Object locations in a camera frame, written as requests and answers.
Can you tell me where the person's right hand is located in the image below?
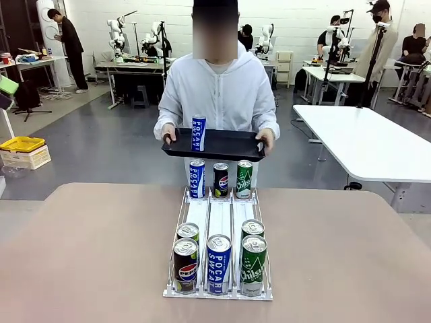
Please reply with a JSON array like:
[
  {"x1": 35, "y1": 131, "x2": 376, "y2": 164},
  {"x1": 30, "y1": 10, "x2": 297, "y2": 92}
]
[{"x1": 161, "y1": 122, "x2": 178, "y2": 145}]

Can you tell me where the person's left hand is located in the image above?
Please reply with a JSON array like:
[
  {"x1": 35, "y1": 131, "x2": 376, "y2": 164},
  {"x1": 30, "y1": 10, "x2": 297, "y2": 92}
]
[{"x1": 255, "y1": 128, "x2": 275, "y2": 151}]

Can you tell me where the black plastic tray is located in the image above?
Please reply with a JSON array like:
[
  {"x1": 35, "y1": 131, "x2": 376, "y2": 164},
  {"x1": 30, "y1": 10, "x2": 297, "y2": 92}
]
[{"x1": 160, "y1": 127, "x2": 267, "y2": 164}]

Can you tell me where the blue Pocari Sweat sample can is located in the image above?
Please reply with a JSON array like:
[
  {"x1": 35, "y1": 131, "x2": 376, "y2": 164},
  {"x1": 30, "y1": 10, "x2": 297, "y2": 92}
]
[{"x1": 189, "y1": 159, "x2": 206, "y2": 199}]

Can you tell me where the person's left forearm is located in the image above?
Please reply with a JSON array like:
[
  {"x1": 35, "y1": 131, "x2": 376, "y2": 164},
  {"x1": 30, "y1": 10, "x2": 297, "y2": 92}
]
[{"x1": 257, "y1": 112, "x2": 281, "y2": 141}]

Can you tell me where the person's right forearm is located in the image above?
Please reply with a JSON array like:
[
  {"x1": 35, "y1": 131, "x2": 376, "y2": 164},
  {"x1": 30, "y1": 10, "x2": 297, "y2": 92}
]
[{"x1": 154, "y1": 110, "x2": 185, "y2": 141}]

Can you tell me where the person in white hoodie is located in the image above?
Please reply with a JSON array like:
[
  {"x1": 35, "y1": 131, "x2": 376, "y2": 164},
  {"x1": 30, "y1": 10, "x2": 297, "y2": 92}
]
[{"x1": 154, "y1": 0, "x2": 281, "y2": 189}]

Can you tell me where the person in black hoodie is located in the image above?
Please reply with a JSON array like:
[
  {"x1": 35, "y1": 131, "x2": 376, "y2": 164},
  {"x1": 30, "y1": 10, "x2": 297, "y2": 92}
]
[{"x1": 237, "y1": 24, "x2": 255, "y2": 52}]

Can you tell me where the person with headset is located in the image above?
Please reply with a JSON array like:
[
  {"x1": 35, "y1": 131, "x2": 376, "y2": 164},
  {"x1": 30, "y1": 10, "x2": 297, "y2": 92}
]
[{"x1": 317, "y1": 14, "x2": 347, "y2": 58}]

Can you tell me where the standing person in black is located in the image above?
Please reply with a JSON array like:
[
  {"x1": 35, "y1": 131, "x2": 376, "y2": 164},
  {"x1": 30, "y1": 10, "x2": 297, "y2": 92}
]
[{"x1": 46, "y1": 8, "x2": 90, "y2": 94}]

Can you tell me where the person in beige coat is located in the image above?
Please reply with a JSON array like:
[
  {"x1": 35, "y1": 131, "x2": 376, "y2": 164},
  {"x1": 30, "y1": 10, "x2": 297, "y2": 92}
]
[{"x1": 353, "y1": 0, "x2": 400, "y2": 109}]

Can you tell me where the seated person in black shirt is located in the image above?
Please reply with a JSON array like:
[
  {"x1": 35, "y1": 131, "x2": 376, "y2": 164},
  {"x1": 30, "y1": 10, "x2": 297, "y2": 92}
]
[{"x1": 394, "y1": 22, "x2": 429, "y2": 68}]

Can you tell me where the black stool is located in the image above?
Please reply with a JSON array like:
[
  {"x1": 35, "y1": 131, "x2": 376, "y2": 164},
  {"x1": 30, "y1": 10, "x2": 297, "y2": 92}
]
[{"x1": 130, "y1": 84, "x2": 151, "y2": 110}]

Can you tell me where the green Chilsung sample can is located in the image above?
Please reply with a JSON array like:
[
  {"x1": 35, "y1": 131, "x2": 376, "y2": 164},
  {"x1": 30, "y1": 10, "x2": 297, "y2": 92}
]
[{"x1": 235, "y1": 159, "x2": 254, "y2": 200}]

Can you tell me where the black backpack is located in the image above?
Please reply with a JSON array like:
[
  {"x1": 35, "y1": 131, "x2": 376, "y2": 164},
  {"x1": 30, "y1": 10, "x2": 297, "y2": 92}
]
[{"x1": 294, "y1": 69, "x2": 309, "y2": 94}]

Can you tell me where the black Pepsi sample can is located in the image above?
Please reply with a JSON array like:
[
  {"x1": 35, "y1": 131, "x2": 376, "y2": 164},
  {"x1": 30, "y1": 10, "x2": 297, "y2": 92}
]
[{"x1": 213, "y1": 162, "x2": 230, "y2": 199}]

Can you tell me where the white drawer cabinet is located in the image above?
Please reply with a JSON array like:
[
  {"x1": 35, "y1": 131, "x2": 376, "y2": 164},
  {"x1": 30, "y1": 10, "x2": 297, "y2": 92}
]
[{"x1": 275, "y1": 50, "x2": 295, "y2": 89}]

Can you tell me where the grey workbench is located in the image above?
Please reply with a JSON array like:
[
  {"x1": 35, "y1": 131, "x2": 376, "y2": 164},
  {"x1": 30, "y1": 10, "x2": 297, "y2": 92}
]
[{"x1": 94, "y1": 57, "x2": 176, "y2": 110}]

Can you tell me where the black light stand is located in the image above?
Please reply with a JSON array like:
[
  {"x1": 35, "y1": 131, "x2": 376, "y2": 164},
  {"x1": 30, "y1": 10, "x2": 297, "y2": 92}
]
[{"x1": 158, "y1": 20, "x2": 172, "y2": 88}]

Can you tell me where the white lab desk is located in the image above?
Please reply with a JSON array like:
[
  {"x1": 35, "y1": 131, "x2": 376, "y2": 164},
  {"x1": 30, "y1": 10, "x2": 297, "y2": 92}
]
[{"x1": 301, "y1": 65, "x2": 368, "y2": 106}]

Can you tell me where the white can dispenser rack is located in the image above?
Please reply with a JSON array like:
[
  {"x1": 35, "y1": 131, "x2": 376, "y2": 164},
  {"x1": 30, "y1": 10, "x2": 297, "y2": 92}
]
[{"x1": 162, "y1": 186, "x2": 274, "y2": 300}]

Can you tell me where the large white table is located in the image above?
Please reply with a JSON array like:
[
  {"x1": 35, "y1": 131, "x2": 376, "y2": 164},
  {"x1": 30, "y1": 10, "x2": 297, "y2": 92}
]
[{"x1": 292, "y1": 104, "x2": 431, "y2": 213}]

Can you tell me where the green can second row left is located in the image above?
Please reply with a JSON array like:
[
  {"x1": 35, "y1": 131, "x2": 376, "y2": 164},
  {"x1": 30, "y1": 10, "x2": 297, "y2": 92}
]
[{"x1": 176, "y1": 222, "x2": 201, "y2": 244}]

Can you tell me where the white plastic crate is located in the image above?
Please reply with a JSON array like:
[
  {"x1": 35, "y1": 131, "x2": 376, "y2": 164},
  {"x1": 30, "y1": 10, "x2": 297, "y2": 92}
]
[{"x1": 0, "y1": 144, "x2": 53, "y2": 171}]

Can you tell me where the black stand with cloth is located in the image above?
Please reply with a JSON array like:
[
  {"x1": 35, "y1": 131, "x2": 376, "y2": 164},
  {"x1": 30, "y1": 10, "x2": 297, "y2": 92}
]
[{"x1": 12, "y1": 57, "x2": 53, "y2": 122}]

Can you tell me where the cluttered white table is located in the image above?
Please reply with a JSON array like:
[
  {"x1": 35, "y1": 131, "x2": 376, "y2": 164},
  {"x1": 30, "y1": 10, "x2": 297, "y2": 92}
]
[{"x1": 0, "y1": 55, "x2": 68, "y2": 95}]

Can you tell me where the yellow plastic crate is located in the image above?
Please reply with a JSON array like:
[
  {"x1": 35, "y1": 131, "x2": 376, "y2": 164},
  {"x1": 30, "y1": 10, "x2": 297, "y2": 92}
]
[{"x1": 0, "y1": 135, "x2": 46, "y2": 154}]

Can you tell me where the tall white cylinder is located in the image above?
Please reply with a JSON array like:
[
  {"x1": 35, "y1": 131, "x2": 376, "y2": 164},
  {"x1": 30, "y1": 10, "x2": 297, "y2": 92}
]
[{"x1": 36, "y1": 0, "x2": 72, "y2": 89}]

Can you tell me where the green box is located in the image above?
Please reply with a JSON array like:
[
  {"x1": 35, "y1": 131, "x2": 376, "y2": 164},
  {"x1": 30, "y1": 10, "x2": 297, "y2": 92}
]
[{"x1": 0, "y1": 73, "x2": 20, "y2": 96}]

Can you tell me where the black camera tripod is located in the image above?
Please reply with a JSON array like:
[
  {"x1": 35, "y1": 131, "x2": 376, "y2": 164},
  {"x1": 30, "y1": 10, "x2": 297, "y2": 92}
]
[{"x1": 356, "y1": 22, "x2": 395, "y2": 109}]

